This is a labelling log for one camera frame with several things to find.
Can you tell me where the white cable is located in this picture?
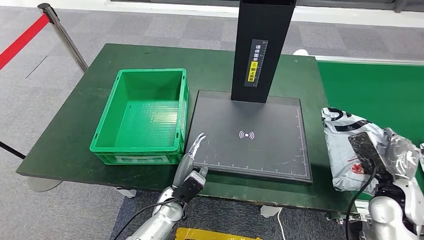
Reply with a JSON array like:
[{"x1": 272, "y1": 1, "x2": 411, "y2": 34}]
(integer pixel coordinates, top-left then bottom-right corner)
[{"x1": 276, "y1": 206, "x2": 287, "y2": 240}]

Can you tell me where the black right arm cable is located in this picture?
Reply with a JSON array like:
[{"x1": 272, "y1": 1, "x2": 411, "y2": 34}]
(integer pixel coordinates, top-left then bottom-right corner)
[{"x1": 344, "y1": 158, "x2": 378, "y2": 240}]

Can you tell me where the grey poly mailer parcel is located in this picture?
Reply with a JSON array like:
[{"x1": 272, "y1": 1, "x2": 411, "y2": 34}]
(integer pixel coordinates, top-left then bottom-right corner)
[{"x1": 320, "y1": 106, "x2": 424, "y2": 197}]

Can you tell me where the white crate label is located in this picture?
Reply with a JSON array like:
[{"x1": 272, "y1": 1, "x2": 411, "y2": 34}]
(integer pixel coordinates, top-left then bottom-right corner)
[{"x1": 114, "y1": 154, "x2": 170, "y2": 163}]

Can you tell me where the silver stanchion post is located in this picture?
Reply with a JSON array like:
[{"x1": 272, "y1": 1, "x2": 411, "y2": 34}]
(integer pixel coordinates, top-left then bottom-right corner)
[{"x1": 37, "y1": 3, "x2": 89, "y2": 74}]

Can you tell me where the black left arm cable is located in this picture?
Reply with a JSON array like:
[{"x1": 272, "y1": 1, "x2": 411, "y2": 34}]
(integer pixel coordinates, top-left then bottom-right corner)
[{"x1": 112, "y1": 198, "x2": 181, "y2": 240}]

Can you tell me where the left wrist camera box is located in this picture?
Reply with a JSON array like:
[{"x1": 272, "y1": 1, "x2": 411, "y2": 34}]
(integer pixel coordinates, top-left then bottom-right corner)
[{"x1": 172, "y1": 170, "x2": 206, "y2": 204}]

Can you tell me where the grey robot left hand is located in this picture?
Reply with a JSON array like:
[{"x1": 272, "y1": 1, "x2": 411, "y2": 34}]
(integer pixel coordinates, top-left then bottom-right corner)
[{"x1": 172, "y1": 132, "x2": 209, "y2": 190}]

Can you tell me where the silver conveyor edge rail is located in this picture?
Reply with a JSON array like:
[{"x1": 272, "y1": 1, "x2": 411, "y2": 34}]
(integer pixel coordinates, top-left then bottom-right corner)
[{"x1": 312, "y1": 54, "x2": 424, "y2": 66}]

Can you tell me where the black scanner base plate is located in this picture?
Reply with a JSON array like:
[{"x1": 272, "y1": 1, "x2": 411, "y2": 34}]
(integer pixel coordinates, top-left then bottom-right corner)
[{"x1": 185, "y1": 89, "x2": 314, "y2": 185}]

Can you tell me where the black scanner column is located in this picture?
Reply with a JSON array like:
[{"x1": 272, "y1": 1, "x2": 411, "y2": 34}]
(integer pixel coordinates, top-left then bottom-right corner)
[{"x1": 230, "y1": 0, "x2": 297, "y2": 104}]

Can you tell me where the white table foot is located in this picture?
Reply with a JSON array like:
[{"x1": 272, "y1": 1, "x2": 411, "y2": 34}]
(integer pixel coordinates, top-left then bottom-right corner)
[
  {"x1": 112, "y1": 187, "x2": 137, "y2": 199},
  {"x1": 259, "y1": 205, "x2": 284, "y2": 219}
]

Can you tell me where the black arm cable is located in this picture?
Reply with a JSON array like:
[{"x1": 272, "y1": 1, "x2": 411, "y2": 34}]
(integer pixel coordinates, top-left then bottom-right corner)
[
  {"x1": 112, "y1": 198, "x2": 181, "y2": 240},
  {"x1": 344, "y1": 158, "x2": 378, "y2": 240}
]

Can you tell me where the black barrier belt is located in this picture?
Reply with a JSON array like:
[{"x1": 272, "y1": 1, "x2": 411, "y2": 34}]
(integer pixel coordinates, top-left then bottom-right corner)
[{"x1": 0, "y1": 140, "x2": 27, "y2": 161}]

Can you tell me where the ruler label with yellow patch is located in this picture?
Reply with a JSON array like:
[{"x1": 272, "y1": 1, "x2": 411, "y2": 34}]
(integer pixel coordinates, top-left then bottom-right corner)
[{"x1": 244, "y1": 39, "x2": 269, "y2": 88}]

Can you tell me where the aluminium conveyor frame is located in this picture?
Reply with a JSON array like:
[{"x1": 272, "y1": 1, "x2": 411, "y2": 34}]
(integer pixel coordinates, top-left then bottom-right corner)
[{"x1": 326, "y1": 211, "x2": 372, "y2": 229}]

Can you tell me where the grey round floor plate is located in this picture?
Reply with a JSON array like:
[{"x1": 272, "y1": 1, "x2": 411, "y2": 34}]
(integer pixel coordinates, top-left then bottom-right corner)
[{"x1": 27, "y1": 177, "x2": 63, "y2": 193}]

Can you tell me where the green conveyor belt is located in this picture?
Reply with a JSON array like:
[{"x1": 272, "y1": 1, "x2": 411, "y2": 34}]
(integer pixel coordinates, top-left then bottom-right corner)
[{"x1": 316, "y1": 61, "x2": 424, "y2": 203}]

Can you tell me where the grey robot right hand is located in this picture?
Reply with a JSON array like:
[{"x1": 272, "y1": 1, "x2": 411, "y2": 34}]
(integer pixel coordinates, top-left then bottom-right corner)
[{"x1": 380, "y1": 127, "x2": 422, "y2": 182}]

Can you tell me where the green plastic crate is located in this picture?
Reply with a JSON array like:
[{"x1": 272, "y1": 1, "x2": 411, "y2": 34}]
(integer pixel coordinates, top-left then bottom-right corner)
[{"x1": 89, "y1": 68, "x2": 190, "y2": 166}]

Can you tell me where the red barrier belt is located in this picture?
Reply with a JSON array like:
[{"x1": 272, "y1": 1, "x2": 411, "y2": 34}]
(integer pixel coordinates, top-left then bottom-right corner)
[{"x1": 0, "y1": 13, "x2": 51, "y2": 71}]

